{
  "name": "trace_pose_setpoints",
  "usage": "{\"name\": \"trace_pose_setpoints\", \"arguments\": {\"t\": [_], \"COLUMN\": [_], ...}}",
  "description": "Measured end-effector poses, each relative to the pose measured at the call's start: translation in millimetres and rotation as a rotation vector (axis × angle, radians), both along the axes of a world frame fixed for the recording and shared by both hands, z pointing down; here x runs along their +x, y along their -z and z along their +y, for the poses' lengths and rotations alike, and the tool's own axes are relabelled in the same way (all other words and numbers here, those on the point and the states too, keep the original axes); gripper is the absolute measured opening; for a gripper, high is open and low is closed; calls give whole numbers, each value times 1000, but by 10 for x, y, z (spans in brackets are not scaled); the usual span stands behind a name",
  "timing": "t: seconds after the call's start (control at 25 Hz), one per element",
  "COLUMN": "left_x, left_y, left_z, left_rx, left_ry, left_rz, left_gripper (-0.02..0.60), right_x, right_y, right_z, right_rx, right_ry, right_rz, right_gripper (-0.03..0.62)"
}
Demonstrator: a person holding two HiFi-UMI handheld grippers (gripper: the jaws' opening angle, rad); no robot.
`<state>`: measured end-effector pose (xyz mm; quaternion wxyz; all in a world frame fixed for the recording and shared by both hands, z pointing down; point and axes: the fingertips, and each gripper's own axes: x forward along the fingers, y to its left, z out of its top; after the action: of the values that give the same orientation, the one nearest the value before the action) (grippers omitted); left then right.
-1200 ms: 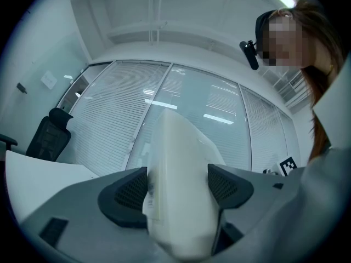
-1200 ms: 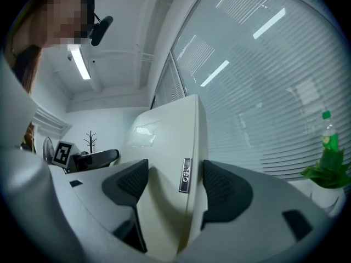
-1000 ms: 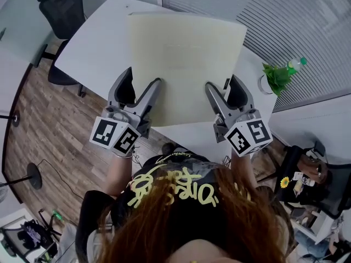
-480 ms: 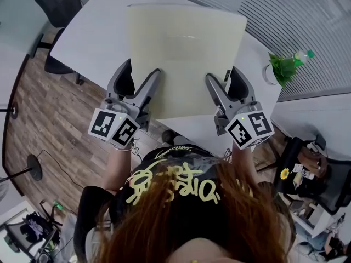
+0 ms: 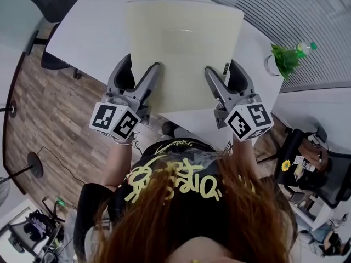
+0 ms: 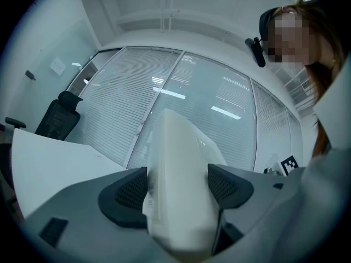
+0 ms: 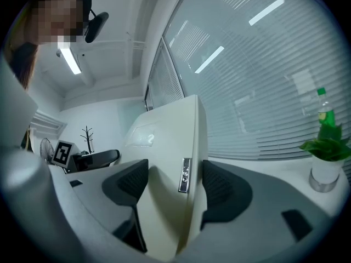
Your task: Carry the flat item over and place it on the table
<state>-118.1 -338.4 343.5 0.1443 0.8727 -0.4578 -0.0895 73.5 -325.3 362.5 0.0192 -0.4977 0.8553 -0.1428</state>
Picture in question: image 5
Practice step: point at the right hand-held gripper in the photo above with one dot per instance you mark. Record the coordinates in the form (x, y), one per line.
(246, 119)

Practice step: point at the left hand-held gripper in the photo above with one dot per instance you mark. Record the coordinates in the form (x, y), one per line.
(115, 119)

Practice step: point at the pale yellow item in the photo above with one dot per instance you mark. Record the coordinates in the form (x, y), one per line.
(186, 48)

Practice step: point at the person's right forearm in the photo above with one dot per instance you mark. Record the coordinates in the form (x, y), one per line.
(245, 157)

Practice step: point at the person's left forearm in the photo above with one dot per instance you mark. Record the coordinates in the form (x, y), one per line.
(118, 163)

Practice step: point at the white table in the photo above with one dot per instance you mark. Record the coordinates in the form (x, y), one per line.
(90, 37)

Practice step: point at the green plant in white pot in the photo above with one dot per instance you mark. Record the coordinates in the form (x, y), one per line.
(285, 60)

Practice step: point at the person's dark shoe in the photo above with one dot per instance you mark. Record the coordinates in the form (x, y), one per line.
(167, 127)

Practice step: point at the black chair with castor base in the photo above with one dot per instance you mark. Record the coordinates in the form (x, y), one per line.
(55, 60)

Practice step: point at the clear bottle with green cap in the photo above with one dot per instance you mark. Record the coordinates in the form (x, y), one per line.
(304, 48)

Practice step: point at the white window blinds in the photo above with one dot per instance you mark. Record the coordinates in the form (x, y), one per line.
(301, 18)

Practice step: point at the black shirt with yellow print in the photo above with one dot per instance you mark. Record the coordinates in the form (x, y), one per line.
(175, 174)

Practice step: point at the brown bag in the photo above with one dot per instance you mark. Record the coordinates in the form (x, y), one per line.
(312, 152)

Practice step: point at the small black round stand base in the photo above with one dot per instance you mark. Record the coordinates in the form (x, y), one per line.
(12, 109)

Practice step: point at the black round fan stand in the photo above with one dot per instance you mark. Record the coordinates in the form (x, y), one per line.
(35, 164)

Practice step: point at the black chair with sunflower sticker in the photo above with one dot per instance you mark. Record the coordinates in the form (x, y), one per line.
(337, 179)

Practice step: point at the black mesh office chair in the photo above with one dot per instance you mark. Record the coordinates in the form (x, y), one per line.
(30, 234)

